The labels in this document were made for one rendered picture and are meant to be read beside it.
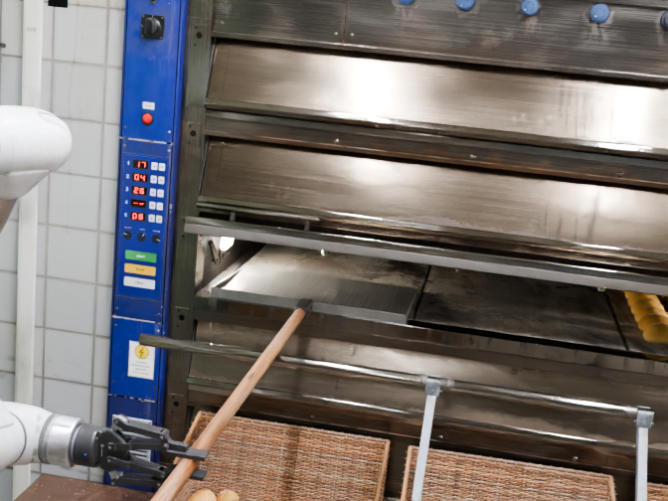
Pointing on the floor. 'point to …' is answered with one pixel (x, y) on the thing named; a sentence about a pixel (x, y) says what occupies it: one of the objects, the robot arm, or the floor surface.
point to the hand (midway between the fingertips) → (188, 462)
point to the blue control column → (152, 57)
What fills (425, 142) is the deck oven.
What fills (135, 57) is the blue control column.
